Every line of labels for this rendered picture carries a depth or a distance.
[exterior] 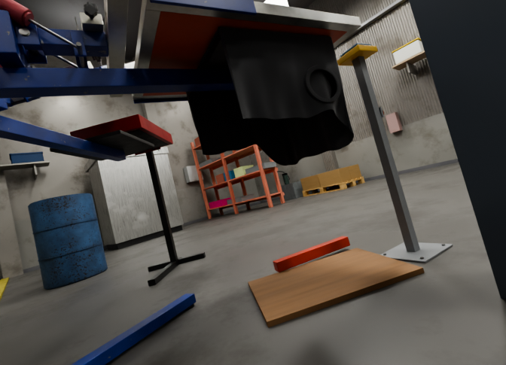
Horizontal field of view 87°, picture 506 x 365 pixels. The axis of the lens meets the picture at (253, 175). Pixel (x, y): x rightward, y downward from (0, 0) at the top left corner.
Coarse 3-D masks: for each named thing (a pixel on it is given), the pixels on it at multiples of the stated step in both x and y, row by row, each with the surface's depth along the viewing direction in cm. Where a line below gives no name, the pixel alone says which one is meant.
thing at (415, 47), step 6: (414, 42) 532; (420, 42) 533; (402, 48) 549; (408, 48) 541; (414, 48) 533; (420, 48) 526; (396, 54) 559; (402, 54) 550; (408, 54) 542; (414, 54) 535; (396, 60) 560; (402, 60) 552
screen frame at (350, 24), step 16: (144, 0) 67; (144, 16) 70; (208, 16) 76; (224, 16) 77; (240, 16) 79; (256, 16) 81; (272, 16) 83; (288, 16) 85; (304, 16) 89; (320, 16) 92; (336, 16) 96; (352, 16) 101; (144, 32) 76; (352, 32) 106; (144, 48) 83; (144, 64) 91; (144, 96) 115; (160, 96) 119; (176, 96) 123
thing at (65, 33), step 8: (40, 32) 76; (48, 32) 77; (56, 32) 78; (64, 32) 79; (88, 32) 82; (96, 32) 83; (104, 32) 84; (40, 40) 75; (48, 40) 76; (56, 40) 77; (88, 40) 81; (96, 40) 82; (104, 40) 83; (48, 48) 78; (56, 48) 79; (64, 48) 80; (72, 48) 80; (88, 48) 82; (96, 48) 83; (104, 48) 84
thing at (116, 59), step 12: (108, 0) 67; (120, 0) 68; (108, 12) 71; (120, 12) 72; (108, 24) 75; (120, 24) 76; (108, 36) 79; (120, 36) 81; (108, 48) 85; (120, 48) 86; (108, 60) 91; (120, 60) 92; (120, 96) 118
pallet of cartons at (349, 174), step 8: (344, 168) 642; (352, 168) 660; (312, 176) 689; (320, 176) 668; (328, 176) 649; (336, 176) 633; (344, 176) 634; (352, 176) 654; (360, 176) 670; (304, 184) 716; (312, 184) 693; (320, 184) 672; (328, 184) 653; (336, 184) 635; (344, 184) 622; (352, 184) 644; (304, 192) 720; (312, 192) 747; (320, 192) 677
